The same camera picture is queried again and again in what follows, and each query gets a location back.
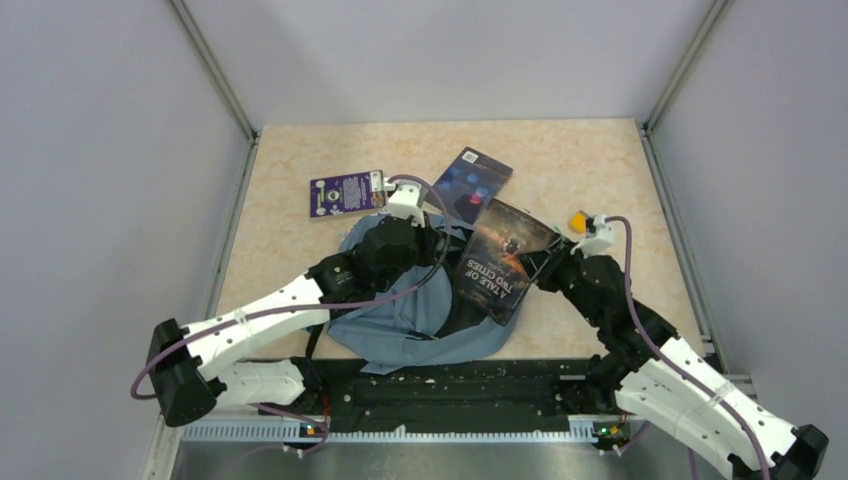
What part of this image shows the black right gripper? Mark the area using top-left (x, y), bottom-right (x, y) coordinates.
top-left (517, 235), bottom-right (604, 327)

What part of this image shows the blue grey backpack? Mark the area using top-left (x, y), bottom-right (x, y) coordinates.
top-left (327, 219), bottom-right (517, 375)

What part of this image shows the purple cover book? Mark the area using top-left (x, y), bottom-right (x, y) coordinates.
top-left (309, 170), bottom-right (387, 218)

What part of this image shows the dark blue paperback book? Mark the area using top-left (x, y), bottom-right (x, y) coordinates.
top-left (425, 146), bottom-right (513, 224)

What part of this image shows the brown cover book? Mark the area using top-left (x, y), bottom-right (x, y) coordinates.
top-left (455, 199), bottom-right (558, 325)

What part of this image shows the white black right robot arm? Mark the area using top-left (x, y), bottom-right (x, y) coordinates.
top-left (520, 240), bottom-right (829, 479)

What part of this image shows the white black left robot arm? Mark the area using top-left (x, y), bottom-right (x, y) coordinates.
top-left (131, 215), bottom-right (451, 427)

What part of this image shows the yellow grey eraser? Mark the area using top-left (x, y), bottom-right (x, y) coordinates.
top-left (569, 210), bottom-right (591, 235)

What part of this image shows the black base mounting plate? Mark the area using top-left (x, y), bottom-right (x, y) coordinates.
top-left (286, 356), bottom-right (632, 433)

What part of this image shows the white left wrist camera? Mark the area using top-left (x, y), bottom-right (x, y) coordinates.
top-left (386, 183), bottom-right (425, 227)

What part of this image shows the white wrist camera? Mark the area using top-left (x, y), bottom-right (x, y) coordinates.
top-left (386, 183), bottom-right (425, 227)
top-left (570, 214), bottom-right (615, 257)

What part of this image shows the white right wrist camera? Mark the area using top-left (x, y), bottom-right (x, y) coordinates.
top-left (570, 214), bottom-right (615, 257)

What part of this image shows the metal frame rail right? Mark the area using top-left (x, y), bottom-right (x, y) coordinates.
top-left (639, 0), bottom-right (783, 480)

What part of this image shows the metal frame rail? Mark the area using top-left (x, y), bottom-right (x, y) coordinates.
top-left (142, 0), bottom-right (260, 480)
top-left (639, 0), bottom-right (783, 480)

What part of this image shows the aluminium front rail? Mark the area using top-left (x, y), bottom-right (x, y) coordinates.
top-left (158, 376), bottom-right (763, 445)

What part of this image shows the metal frame rail left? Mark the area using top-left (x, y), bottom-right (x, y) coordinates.
top-left (142, 0), bottom-right (260, 480)

